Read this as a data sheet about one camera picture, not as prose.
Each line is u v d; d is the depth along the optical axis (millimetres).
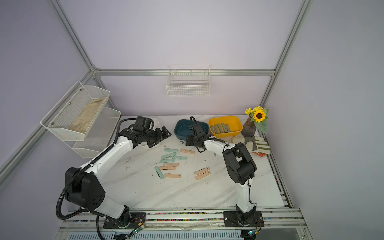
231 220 731
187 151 993
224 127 1119
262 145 992
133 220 735
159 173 895
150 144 775
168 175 885
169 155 988
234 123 1147
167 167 913
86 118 784
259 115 882
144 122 659
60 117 688
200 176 883
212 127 1114
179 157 957
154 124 698
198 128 778
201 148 728
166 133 757
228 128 1128
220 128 1116
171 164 934
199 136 767
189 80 951
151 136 717
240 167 520
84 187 425
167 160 959
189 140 898
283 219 763
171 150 1017
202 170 905
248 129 1067
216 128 1119
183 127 1112
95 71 905
